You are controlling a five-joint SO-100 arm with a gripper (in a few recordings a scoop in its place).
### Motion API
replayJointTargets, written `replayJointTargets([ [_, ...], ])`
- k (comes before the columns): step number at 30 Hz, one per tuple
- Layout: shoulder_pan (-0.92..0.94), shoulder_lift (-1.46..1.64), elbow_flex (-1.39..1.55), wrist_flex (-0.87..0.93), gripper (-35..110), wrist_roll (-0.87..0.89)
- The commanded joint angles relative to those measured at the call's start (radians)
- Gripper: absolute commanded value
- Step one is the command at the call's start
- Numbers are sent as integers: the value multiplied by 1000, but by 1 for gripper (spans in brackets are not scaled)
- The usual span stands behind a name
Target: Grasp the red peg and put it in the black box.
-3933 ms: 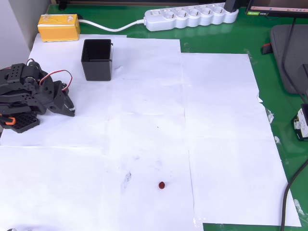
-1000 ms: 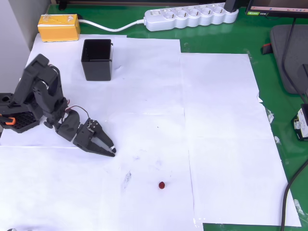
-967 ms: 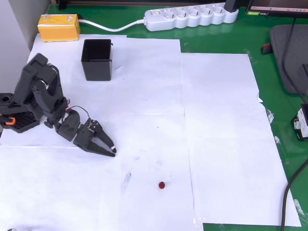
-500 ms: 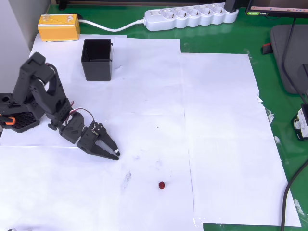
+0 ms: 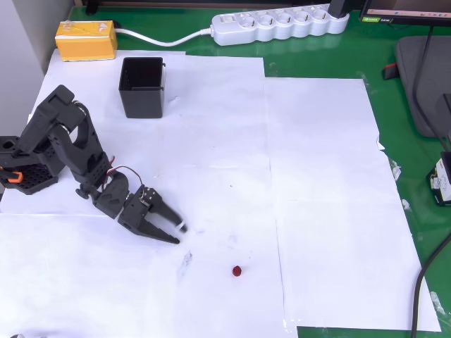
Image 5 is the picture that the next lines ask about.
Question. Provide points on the black square container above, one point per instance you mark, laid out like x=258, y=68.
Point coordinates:
x=142, y=102

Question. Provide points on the white multi-socket power strip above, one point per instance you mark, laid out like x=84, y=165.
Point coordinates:
x=278, y=26

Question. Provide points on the black computer monitor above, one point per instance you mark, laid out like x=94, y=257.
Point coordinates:
x=405, y=10

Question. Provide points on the green table mat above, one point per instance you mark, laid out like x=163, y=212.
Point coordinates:
x=398, y=116

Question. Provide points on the small green white carton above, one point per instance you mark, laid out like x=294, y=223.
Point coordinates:
x=440, y=183

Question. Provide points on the black tab with red stripe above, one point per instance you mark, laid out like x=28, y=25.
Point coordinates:
x=390, y=71

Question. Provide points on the small red pawn piece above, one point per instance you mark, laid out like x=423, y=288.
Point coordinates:
x=236, y=271

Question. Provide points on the yellow cardboard box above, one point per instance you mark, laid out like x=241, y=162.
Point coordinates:
x=86, y=42

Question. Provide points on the taped white paper table cover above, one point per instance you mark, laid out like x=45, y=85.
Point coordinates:
x=211, y=158

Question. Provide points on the orange black table clamp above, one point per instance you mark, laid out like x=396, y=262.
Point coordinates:
x=12, y=176

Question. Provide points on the black plug adapter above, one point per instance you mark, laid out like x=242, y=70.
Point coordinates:
x=339, y=7

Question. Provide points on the grey laptop sleeve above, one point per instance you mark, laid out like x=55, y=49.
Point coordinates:
x=405, y=91

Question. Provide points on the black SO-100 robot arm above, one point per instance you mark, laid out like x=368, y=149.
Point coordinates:
x=67, y=141

